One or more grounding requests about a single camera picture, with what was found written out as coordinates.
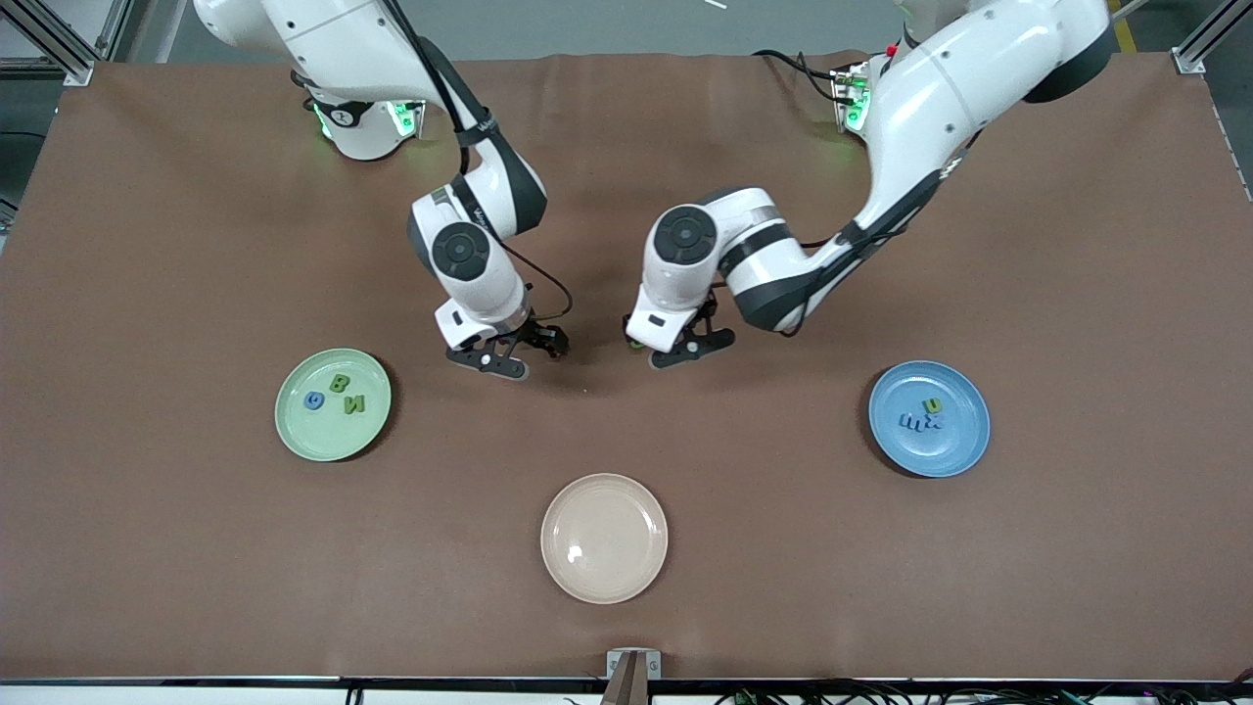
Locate green plate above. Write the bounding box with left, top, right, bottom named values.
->
left=275, top=348, right=393, bottom=463

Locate beige plate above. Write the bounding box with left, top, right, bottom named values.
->
left=540, top=473, right=670, bottom=605

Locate blue plate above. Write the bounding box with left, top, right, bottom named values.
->
left=868, top=360, right=992, bottom=479

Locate brown table cover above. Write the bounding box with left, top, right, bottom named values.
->
left=0, top=51, right=1253, bottom=683

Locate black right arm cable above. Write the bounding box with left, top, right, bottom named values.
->
left=392, top=0, right=574, bottom=339

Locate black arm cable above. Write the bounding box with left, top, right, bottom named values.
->
left=392, top=0, right=574, bottom=339
left=781, top=98, right=980, bottom=339

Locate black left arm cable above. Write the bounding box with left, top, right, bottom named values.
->
left=781, top=98, right=980, bottom=339

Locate black base cable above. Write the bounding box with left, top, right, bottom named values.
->
left=752, top=47, right=853, bottom=104

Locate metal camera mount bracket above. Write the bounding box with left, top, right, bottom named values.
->
left=602, top=648, right=663, bottom=705

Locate aluminium frame profile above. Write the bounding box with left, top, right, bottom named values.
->
left=1170, top=0, right=1253, bottom=75
left=0, top=0, right=133, bottom=87

